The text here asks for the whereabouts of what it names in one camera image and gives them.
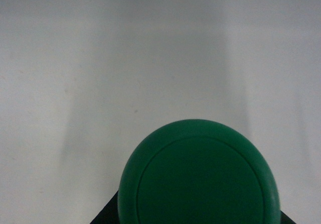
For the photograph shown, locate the green mushroom push button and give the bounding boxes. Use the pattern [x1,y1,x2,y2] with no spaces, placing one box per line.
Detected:
[93,120,292,223]

